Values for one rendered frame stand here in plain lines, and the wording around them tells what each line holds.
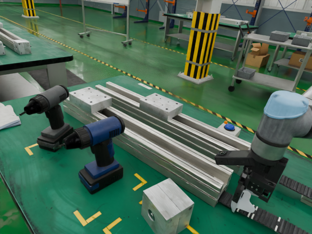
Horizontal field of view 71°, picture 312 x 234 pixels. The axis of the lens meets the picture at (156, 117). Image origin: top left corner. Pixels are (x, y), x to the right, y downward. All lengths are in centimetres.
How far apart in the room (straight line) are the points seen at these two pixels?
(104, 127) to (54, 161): 30
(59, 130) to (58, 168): 15
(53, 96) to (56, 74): 135
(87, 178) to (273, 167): 50
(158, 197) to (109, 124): 23
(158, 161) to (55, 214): 33
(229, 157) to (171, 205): 20
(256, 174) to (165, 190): 24
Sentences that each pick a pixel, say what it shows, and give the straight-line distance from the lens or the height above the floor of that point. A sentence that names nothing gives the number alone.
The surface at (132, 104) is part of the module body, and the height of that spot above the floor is 86.
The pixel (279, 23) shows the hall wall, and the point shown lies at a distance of 851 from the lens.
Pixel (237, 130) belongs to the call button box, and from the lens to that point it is 100.
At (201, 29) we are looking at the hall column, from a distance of 383.
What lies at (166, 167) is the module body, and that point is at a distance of 74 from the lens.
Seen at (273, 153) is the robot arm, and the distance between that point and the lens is 57.
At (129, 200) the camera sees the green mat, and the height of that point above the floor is 78.
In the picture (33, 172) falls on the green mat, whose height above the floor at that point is 78.
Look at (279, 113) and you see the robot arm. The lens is 52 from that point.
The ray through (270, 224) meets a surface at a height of 81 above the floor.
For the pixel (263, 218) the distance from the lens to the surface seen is 73.
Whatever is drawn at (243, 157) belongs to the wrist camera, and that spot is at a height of 97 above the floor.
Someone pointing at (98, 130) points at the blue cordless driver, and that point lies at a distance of 60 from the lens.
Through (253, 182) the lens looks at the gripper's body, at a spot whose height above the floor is 93.
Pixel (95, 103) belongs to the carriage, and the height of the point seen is 90.
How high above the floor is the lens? 132
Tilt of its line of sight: 30 degrees down
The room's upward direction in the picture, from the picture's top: 6 degrees clockwise
